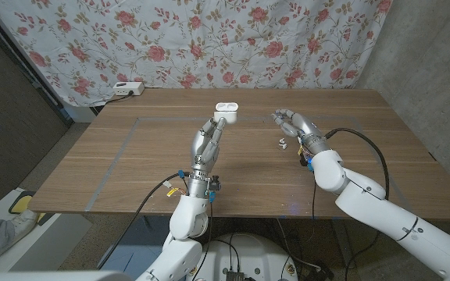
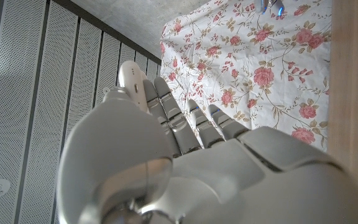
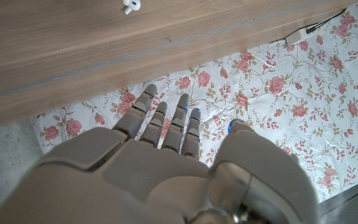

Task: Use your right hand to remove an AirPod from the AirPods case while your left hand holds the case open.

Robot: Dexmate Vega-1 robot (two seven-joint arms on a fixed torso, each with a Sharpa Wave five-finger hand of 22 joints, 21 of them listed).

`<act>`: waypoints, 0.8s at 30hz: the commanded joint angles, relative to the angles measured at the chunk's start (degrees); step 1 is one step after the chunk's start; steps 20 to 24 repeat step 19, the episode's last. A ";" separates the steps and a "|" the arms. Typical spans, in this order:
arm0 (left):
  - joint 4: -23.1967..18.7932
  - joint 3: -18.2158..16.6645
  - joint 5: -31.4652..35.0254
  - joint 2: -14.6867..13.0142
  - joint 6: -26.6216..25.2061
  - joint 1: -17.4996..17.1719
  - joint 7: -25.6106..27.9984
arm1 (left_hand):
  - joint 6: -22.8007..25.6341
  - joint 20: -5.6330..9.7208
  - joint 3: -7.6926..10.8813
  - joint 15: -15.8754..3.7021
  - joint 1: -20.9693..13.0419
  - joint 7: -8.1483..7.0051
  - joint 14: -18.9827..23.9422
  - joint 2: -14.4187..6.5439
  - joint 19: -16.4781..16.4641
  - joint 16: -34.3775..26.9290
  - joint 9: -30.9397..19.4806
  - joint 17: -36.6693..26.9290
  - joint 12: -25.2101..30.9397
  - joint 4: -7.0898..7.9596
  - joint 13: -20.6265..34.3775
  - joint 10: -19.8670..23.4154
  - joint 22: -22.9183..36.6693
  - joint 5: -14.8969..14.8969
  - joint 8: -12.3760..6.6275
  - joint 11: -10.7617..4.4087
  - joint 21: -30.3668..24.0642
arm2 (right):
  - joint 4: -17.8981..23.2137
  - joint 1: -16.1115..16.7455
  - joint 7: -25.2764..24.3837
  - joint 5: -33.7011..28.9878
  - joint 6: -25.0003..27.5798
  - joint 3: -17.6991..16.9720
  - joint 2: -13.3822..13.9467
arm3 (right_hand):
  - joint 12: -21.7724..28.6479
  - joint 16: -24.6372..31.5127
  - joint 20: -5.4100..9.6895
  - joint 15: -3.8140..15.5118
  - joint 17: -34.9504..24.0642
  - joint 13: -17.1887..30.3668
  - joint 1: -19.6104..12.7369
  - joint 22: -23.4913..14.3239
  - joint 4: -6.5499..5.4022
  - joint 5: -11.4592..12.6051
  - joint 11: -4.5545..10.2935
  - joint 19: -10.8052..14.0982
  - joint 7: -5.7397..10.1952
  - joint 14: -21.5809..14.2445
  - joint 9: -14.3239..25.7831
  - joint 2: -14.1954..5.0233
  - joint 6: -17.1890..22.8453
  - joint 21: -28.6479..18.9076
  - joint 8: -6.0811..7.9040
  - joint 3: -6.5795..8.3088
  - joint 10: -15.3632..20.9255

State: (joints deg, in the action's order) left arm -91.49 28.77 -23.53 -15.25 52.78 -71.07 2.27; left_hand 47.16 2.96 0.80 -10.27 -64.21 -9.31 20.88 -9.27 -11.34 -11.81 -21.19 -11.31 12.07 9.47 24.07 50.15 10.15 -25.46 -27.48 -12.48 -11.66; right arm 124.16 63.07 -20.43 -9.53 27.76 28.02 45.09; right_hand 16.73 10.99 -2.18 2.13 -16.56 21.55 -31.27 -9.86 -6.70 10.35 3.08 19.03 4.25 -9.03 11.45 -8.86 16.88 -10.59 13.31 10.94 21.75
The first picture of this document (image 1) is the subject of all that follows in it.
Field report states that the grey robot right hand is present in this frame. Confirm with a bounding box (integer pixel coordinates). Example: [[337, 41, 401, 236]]
[[270, 108, 332, 156]]

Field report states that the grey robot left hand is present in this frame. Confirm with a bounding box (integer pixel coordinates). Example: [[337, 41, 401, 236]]
[[185, 116, 228, 200]]

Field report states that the white AirPods case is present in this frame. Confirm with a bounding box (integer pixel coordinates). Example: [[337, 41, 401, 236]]
[[212, 101, 239, 125]]

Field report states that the white power strip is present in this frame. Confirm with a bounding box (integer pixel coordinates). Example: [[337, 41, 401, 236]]
[[112, 80, 146, 97]]

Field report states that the floral backdrop cloth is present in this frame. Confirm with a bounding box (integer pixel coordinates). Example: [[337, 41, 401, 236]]
[[0, 0, 394, 107]]

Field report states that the grey table leg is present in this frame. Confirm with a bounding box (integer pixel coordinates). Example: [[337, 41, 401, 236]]
[[332, 218, 357, 270]]

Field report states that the white round robot torso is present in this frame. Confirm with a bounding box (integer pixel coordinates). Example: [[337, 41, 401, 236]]
[[193, 233, 299, 281]]

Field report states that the pale blue floor plate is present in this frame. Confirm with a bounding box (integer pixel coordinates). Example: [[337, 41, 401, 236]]
[[98, 216, 193, 281]]

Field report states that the white floor board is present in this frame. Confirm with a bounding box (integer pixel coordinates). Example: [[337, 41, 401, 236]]
[[0, 187, 93, 272]]

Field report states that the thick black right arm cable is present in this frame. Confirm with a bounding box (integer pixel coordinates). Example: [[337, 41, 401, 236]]
[[324, 127, 391, 281]]

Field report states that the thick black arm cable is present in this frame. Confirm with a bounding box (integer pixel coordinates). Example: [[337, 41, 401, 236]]
[[96, 171, 191, 271], [324, 127, 391, 281]]

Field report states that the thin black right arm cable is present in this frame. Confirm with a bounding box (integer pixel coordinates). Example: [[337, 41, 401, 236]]
[[310, 182, 318, 220]]

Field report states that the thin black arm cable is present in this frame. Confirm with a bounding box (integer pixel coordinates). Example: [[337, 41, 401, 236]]
[[191, 201, 214, 281], [310, 182, 318, 220]]

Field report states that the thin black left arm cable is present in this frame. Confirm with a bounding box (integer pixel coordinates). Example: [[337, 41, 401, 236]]
[[191, 201, 214, 281]]

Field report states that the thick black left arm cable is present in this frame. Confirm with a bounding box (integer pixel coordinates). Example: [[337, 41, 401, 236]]
[[96, 171, 191, 271]]

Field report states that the black power strip cord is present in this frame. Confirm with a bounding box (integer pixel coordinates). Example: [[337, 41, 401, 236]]
[[103, 91, 134, 105]]

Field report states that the black door frame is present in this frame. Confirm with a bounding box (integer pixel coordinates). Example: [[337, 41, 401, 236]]
[[0, 0, 74, 126]]

